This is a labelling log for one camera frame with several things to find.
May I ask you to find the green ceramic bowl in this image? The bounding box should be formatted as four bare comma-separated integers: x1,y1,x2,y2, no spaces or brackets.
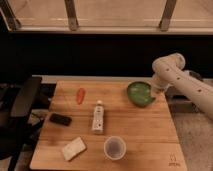
127,81,155,107

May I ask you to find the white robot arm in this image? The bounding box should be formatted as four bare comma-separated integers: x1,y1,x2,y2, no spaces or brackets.
151,53,213,120

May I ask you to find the white tube bottle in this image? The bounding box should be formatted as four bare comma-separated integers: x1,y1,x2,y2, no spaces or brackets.
92,100,104,134

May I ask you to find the clear plastic cup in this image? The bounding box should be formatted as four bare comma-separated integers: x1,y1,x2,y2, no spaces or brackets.
103,136,127,161

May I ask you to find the orange carrot toy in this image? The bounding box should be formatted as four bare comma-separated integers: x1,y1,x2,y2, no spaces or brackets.
76,88,86,105

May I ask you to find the wooden table board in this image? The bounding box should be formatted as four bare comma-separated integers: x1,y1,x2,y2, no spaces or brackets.
30,81,187,171

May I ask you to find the white sponge block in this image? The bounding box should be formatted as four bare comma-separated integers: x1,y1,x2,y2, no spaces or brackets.
62,137,86,161

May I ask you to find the black office chair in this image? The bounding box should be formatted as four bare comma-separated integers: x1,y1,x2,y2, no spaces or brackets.
0,77,44,171

